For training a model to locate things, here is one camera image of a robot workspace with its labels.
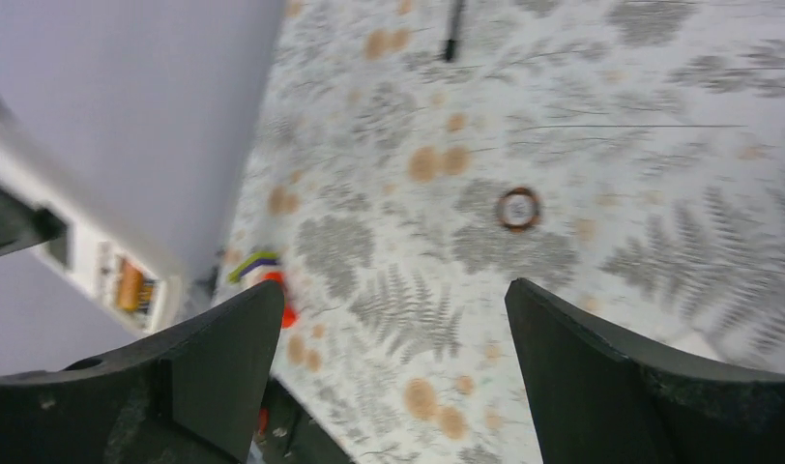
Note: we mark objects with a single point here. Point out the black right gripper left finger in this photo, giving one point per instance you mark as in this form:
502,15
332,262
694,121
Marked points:
188,394

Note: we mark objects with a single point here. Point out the floral table mat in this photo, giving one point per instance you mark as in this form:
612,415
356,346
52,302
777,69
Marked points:
625,156

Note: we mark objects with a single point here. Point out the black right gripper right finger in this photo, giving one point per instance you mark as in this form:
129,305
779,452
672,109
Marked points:
599,393

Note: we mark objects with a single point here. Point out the small round tape roll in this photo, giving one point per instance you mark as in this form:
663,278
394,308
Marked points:
519,210

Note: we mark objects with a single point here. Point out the black tripod mic stand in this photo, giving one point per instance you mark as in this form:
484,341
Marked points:
453,31

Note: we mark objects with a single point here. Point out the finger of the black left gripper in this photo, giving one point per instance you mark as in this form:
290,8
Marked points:
22,227

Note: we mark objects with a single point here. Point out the white red remote control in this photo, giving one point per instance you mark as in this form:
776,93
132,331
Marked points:
113,264

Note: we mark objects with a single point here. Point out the red block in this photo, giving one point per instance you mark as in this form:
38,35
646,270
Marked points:
289,316

